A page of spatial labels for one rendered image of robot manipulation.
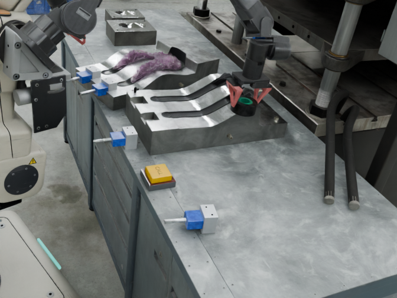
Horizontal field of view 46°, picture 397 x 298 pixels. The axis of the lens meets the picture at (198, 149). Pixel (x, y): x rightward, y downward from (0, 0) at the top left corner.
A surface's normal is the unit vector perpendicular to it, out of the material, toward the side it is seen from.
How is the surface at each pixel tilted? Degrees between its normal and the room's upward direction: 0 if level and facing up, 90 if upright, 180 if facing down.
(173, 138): 90
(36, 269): 0
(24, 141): 90
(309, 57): 90
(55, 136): 0
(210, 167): 0
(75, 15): 69
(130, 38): 90
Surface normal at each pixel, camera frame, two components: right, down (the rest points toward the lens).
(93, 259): 0.14, -0.83
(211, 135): 0.40, 0.55
